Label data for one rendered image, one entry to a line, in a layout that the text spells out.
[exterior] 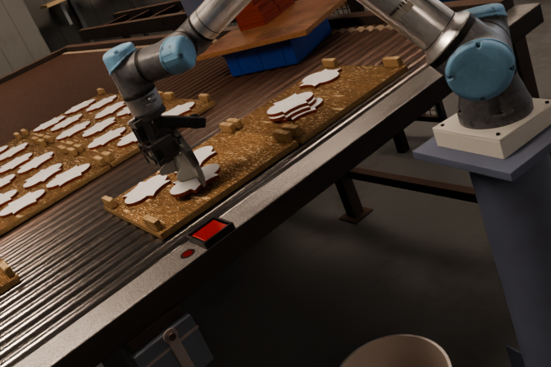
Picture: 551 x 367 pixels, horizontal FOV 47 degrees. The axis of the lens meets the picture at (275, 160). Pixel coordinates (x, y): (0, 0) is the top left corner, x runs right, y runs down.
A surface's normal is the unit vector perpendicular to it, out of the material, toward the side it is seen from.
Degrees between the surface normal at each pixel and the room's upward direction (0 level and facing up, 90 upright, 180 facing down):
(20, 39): 90
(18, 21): 90
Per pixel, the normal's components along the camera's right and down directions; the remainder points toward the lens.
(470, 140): -0.79, 0.50
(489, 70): -0.16, 0.52
